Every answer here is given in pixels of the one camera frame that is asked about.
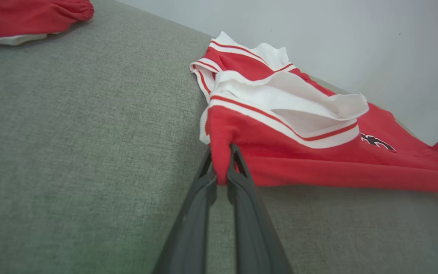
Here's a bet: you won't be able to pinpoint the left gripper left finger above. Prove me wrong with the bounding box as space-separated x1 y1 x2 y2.
152 147 217 274

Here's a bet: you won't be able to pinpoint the red shorts with white stripes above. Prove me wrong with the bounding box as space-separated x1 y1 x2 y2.
0 0 95 46

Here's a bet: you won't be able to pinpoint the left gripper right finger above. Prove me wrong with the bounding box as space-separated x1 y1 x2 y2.
227 144 294 274

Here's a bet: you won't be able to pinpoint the red basketball jersey number 23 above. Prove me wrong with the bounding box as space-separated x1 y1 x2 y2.
189 31 438 197

